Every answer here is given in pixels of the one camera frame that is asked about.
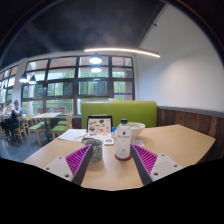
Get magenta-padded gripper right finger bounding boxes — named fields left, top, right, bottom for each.
left=129, top=143, right=184, bottom=186

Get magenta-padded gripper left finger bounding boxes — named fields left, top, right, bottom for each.
left=43, top=143, right=95, bottom=187

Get clear plastic water bottle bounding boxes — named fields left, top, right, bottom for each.
left=115, top=118, right=133, bottom=160

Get white paper sheets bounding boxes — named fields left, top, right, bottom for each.
left=57, top=128, right=88, bottom=142

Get wooden chairs with green seats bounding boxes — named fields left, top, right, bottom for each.
left=13, top=111, right=74, bottom=146

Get flat round red coaster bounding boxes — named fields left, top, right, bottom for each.
left=114, top=153, right=133, bottom=162

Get green speckled mug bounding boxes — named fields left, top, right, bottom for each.
left=81, top=137, right=104, bottom=163

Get white ceramic bowl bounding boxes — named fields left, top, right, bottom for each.
left=126, top=121, right=147, bottom=140

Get colourful sticker sheet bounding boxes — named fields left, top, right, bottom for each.
left=85, top=132, right=114, bottom=140

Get wooden dining table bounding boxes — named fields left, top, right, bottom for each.
left=31, top=112, right=64, bottom=131

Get small white box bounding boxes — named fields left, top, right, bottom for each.
left=103, top=137, right=115, bottom=146

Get green upholstered bench backrest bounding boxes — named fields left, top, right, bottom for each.
left=80, top=100, right=159, bottom=129

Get person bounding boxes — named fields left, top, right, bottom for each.
left=0, top=103, right=11, bottom=134
left=9, top=99, right=24, bottom=141

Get large black-framed window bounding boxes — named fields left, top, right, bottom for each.
left=0, top=55, right=136, bottom=116

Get black pendant lamps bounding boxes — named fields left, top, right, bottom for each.
left=18, top=53, right=103, bottom=85

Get long linear ceiling light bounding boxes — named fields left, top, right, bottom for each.
left=83, top=46, right=161, bottom=59

